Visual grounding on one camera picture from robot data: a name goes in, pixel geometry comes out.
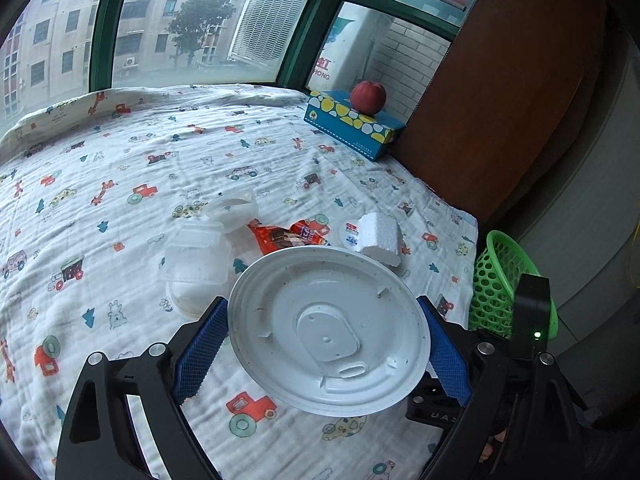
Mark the tree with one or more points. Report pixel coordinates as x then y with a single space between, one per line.
197 20

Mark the small white printed cup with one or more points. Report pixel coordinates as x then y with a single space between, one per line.
347 234

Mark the clear plastic container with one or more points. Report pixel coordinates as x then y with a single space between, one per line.
195 260

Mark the white louvred vent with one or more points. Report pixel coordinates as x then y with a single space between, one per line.
270 25

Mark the white round yogurt tub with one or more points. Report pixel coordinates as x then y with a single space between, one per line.
186 301

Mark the white round plastic lid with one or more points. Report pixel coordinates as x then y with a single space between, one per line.
325 305

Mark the red apple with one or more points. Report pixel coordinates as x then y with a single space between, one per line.
368 96

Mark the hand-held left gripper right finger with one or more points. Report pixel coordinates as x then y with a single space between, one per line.
447 360

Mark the green plastic mesh basket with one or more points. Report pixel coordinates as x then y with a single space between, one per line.
492 280

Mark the brown wooden wardrobe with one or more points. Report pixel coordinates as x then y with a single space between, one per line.
500 110

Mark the white plastic cup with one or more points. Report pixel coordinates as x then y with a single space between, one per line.
232 210

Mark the white printed sign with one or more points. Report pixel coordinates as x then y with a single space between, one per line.
332 55

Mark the white foam block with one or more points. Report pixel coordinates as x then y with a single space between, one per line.
380 237

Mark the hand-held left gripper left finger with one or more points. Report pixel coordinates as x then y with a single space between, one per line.
200 350

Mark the green window frame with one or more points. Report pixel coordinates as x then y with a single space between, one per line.
102 25

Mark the blue tissue box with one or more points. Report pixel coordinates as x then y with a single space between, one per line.
345 127

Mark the orange snack wrapper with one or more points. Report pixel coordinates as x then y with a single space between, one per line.
272 237

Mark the beige apartment building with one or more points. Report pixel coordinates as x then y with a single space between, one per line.
50 35

